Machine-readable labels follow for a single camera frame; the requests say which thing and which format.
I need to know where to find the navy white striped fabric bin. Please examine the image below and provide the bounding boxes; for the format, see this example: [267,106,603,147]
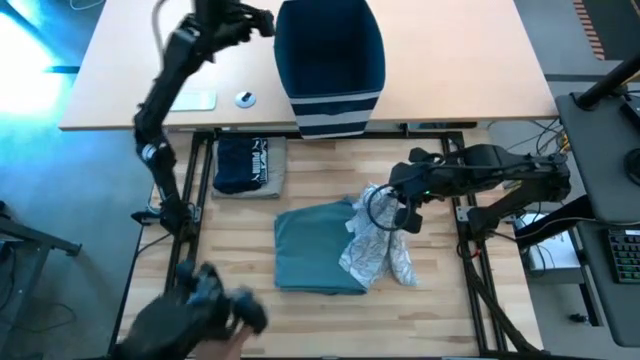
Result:
[273,0,387,140]

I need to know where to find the black pole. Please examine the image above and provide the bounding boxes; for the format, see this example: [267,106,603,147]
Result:
[574,52,640,111]

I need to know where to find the yellow cable bundle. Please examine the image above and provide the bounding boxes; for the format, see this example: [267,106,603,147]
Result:
[502,124,571,199]

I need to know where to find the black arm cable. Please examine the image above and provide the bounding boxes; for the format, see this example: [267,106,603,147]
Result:
[366,183,404,232]
[151,0,171,56]

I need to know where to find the light wooden desk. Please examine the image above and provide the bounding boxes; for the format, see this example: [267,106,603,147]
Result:
[58,0,560,132]

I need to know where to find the black office desk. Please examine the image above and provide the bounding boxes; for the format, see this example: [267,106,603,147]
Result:
[555,92,640,349]

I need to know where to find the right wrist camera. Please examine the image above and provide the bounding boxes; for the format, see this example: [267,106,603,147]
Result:
[408,146,445,166]

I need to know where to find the backlit keyboard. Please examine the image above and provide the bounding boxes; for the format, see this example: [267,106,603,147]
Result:
[608,229,640,285]

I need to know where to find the black metal table frame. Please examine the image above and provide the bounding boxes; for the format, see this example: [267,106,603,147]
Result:
[107,128,546,360]

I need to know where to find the khaki shorts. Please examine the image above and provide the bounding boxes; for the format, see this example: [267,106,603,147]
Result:
[210,135,288,200]

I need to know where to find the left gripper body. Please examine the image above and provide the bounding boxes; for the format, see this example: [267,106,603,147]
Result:
[195,0,259,44]

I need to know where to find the grey patterned garment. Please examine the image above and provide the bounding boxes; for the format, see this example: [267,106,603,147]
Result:
[338,183,420,290]

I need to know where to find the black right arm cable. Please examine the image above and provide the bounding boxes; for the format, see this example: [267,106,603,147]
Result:
[366,183,404,232]

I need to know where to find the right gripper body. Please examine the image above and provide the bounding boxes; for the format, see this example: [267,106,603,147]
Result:
[388,158,454,207]

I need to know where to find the white box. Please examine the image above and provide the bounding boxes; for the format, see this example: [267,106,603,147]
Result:
[519,214,584,286]

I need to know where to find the teal shirt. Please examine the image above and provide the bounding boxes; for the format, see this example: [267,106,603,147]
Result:
[273,198,369,296]

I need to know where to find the black handheld device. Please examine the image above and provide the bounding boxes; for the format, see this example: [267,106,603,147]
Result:
[112,259,270,360]

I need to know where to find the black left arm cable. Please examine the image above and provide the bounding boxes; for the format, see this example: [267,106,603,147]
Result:
[151,0,171,56]

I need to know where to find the grey metal table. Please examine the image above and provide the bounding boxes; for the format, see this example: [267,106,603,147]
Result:
[0,199,84,321]

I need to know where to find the person's hand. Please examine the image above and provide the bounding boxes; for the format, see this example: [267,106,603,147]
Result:
[192,324,256,360]

